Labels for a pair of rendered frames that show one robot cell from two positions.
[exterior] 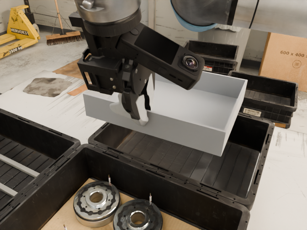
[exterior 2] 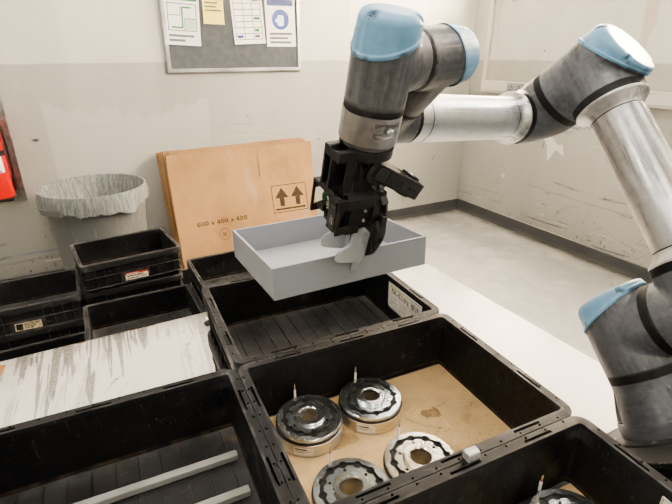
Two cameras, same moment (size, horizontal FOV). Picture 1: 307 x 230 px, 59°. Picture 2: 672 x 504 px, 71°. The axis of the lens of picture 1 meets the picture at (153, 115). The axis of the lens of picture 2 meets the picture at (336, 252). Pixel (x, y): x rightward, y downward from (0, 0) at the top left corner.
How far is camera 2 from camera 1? 56 cm
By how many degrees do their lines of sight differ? 47
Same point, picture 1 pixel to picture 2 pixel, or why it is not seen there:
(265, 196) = not seen: hidden behind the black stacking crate
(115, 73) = (375, 201)
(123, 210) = (348, 403)
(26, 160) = (125, 479)
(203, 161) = (335, 330)
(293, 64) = (221, 235)
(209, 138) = (414, 249)
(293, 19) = (451, 127)
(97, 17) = (388, 143)
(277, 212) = not seen: hidden behind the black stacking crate
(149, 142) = (259, 349)
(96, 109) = (290, 283)
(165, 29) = not seen: outside the picture
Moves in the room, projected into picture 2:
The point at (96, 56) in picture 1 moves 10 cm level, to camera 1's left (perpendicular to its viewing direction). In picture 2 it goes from (348, 192) to (297, 211)
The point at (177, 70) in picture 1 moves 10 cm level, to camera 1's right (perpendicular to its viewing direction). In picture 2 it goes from (414, 182) to (444, 169)
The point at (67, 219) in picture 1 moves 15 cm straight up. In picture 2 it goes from (298, 467) to (295, 382)
